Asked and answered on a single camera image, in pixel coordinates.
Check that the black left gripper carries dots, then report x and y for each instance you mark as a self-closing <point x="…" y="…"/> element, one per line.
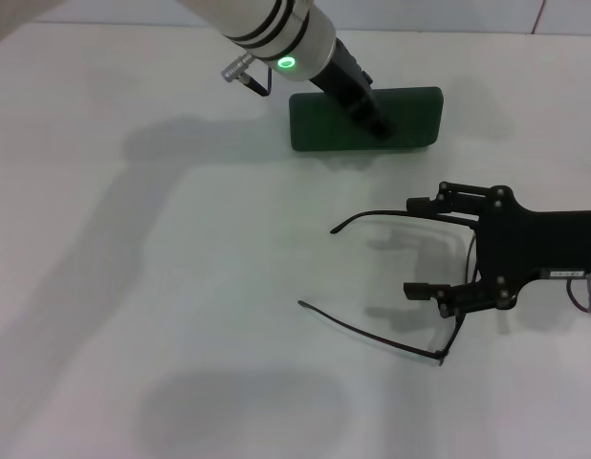
<point x="348" y="81"/>

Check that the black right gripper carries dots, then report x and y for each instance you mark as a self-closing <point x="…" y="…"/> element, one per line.
<point x="525" y="239"/>

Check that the green glasses case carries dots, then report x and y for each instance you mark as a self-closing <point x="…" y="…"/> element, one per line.
<point x="319" y="124"/>

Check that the black thin-frame glasses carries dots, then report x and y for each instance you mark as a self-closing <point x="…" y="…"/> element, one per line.
<point x="439" y="355"/>

